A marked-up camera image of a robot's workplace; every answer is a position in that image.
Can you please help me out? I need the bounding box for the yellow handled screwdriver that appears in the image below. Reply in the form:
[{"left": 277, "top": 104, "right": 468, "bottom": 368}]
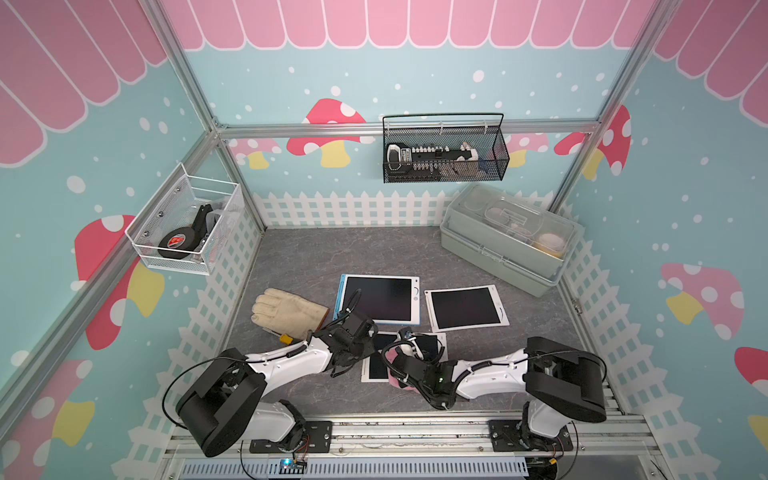
[{"left": 263, "top": 328, "right": 294, "bottom": 345}]

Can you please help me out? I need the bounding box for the white drawing tablet right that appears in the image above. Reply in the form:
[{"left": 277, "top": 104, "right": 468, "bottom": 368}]
[{"left": 424, "top": 285, "right": 509, "bottom": 333}]

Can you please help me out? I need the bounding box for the blue framed drawing tablet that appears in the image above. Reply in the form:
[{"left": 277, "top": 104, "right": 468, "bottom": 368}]
[{"left": 335, "top": 274, "right": 421, "bottom": 326}]

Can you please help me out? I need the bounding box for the beige work glove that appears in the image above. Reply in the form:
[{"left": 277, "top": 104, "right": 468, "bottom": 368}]
[{"left": 251, "top": 288, "right": 330, "bottom": 340}]

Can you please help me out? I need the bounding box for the black tape roll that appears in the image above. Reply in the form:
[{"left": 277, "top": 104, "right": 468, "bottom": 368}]
[{"left": 157, "top": 226, "right": 200, "bottom": 260}]

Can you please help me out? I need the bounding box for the clear acrylic wall bin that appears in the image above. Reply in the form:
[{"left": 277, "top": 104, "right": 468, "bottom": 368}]
[{"left": 125, "top": 164, "right": 244, "bottom": 275}]

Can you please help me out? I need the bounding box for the white drawing tablet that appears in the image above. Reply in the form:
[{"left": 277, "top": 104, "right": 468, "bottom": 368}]
[
  {"left": 424, "top": 285, "right": 509, "bottom": 333},
  {"left": 361, "top": 332, "right": 448, "bottom": 383}
]

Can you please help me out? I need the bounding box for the pink cleaning cloth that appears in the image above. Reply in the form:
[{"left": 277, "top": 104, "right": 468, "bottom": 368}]
[{"left": 385, "top": 350, "right": 415, "bottom": 391}]

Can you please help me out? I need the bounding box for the green translucent storage box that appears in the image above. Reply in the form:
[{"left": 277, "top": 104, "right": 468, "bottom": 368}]
[{"left": 440, "top": 183, "right": 584, "bottom": 297}]

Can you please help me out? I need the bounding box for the black wire mesh basket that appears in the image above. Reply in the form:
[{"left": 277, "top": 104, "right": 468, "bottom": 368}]
[{"left": 381, "top": 113, "right": 510, "bottom": 183}]

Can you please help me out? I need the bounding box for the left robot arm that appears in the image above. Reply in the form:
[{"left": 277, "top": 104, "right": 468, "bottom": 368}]
[{"left": 175, "top": 311, "right": 379, "bottom": 458}]

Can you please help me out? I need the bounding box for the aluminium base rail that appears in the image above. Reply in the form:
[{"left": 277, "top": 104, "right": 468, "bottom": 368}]
[{"left": 155, "top": 412, "right": 674, "bottom": 479}]

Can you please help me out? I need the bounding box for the white drawing tablet front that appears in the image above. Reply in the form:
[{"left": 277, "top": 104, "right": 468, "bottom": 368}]
[{"left": 361, "top": 332, "right": 448, "bottom": 383}]

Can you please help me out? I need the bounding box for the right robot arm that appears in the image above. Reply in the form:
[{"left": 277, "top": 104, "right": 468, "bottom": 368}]
[{"left": 381, "top": 334, "right": 607, "bottom": 455}]

